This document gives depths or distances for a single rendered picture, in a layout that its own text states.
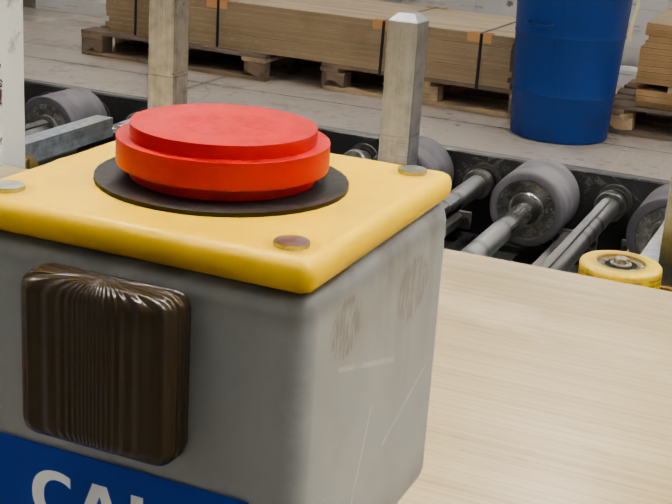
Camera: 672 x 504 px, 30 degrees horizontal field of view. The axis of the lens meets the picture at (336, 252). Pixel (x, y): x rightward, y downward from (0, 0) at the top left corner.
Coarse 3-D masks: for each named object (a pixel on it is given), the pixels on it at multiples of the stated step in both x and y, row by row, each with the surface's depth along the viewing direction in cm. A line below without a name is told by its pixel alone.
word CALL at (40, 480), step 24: (0, 432) 23; (0, 456) 23; (24, 456) 23; (48, 456) 23; (72, 456) 22; (0, 480) 23; (24, 480) 23; (48, 480) 23; (72, 480) 23; (96, 480) 22; (120, 480) 22; (144, 480) 22; (168, 480) 22
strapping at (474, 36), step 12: (216, 0) 679; (228, 0) 677; (216, 24) 683; (384, 24) 641; (216, 36) 685; (468, 36) 623; (480, 36) 621; (492, 36) 618; (480, 48) 622; (480, 60) 624
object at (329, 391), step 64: (0, 192) 22; (64, 192) 22; (128, 192) 22; (320, 192) 23; (384, 192) 24; (448, 192) 25; (0, 256) 22; (64, 256) 21; (128, 256) 21; (192, 256) 20; (256, 256) 20; (320, 256) 20; (384, 256) 23; (0, 320) 22; (192, 320) 21; (256, 320) 20; (320, 320) 20; (384, 320) 23; (0, 384) 23; (192, 384) 21; (256, 384) 20; (320, 384) 21; (384, 384) 24; (64, 448) 22; (192, 448) 21; (256, 448) 21; (320, 448) 21; (384, 448) 24
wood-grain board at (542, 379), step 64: (448, 256) 123; (448, 320) 106; (512, 320) 107; (576, 320) 108; (640, 320) 109; (448, 384) 94; (512, 384) 94; (576, 384) 95; (640, 384) 96; (448, 448) 84; (512, 448) 84; (576, 448) 85; (640, 448) 86
